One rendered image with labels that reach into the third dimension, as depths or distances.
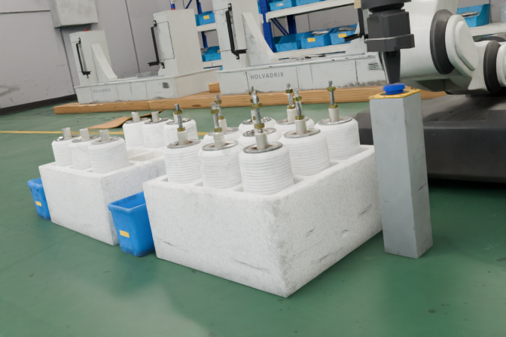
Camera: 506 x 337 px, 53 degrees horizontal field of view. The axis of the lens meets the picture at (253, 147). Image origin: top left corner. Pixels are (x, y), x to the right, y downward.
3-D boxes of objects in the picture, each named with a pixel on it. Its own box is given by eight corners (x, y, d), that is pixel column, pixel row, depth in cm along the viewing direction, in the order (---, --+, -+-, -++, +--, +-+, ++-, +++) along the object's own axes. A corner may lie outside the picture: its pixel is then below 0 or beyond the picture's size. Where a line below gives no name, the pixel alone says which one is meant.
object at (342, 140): (318, 207, 112) (308, 127, 109) (327, 193, 121) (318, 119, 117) (362, 207, 109) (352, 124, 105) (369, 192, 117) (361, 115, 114)
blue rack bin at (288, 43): (297, 48, 720) (294, 33, 715) (319, 45, 694) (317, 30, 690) (275, 53, 684) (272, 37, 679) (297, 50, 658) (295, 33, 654)
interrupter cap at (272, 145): (265, 156, 90) (264, 152, 90) (234, 154, 95) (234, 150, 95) (291, 145, 95) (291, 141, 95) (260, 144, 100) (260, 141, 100)
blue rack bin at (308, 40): (321, 45, 688) (319, 29, 684) (345, 42, 663) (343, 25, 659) (300, 50, 652) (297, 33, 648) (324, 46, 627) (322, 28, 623)
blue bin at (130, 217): (208, 210, 145) (200, 169, 143) (233, 215, 137) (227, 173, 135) (114, 250, 125) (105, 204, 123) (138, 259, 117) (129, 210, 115)
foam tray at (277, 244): (268, 202, 143) (259, 141, 140) (394, 221, 116) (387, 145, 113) (156, 257, 117) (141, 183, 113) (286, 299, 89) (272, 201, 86)
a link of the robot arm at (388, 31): (355, 53, 99) (348, -11, 97) (401, 46, 100) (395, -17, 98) (379, 53, 87) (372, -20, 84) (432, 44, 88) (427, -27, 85)
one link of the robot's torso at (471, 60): (448, 51, 156) (371, 14, 121) (519, 44, 143) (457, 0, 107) (446, 101, 156) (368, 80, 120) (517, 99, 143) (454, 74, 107)
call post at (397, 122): (401, 239, 106) (387, 92, 100) (434, 245, 101) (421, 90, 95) (384, 253, 101) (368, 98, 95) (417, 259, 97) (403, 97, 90)
